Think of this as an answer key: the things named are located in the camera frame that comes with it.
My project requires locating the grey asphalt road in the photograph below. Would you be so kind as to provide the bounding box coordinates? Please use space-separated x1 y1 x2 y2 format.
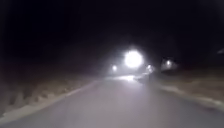
0 75 224 128

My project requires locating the pale rough roadside verge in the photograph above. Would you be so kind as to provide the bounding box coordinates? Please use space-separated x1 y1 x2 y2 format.
0 68 101 125
138 68 224 113

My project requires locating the street lamp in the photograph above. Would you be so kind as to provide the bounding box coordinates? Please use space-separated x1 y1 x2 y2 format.
123 49 144 70

